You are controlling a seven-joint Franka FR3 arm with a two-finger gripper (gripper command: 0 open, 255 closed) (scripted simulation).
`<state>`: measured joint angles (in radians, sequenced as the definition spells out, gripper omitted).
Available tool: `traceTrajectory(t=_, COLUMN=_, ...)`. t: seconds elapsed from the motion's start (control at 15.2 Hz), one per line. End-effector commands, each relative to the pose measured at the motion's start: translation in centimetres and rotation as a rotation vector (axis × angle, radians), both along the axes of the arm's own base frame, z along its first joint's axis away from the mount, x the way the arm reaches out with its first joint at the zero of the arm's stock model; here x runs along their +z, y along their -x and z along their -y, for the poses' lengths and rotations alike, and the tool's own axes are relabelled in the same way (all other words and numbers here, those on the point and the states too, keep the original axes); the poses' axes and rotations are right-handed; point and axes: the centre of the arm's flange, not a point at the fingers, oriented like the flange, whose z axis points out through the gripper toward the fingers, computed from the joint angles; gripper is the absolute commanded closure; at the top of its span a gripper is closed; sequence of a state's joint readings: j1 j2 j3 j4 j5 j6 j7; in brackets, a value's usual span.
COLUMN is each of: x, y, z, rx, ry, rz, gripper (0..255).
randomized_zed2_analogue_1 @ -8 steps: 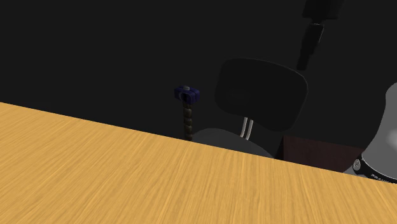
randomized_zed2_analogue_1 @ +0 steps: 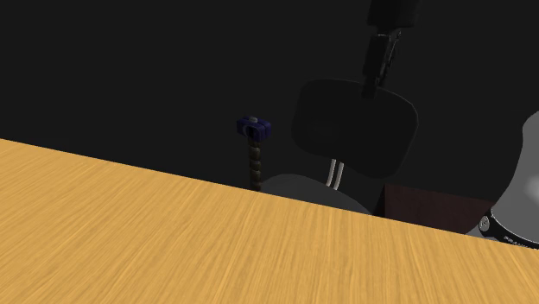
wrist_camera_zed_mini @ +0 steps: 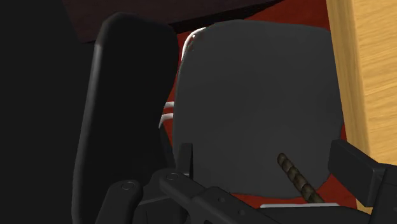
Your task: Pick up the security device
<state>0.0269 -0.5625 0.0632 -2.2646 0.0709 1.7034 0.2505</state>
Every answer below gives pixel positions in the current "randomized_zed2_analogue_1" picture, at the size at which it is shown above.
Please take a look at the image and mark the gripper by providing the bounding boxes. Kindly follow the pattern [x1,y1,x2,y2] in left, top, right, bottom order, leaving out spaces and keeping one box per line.
[361,0,422,101]

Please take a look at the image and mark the dark red robot stand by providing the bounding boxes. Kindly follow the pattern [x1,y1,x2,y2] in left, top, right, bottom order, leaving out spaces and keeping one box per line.
[384,182,495,235]

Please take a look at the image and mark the blue block on beaded stem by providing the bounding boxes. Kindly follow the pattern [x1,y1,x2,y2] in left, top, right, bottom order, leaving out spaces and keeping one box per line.
[235,116,273,193]

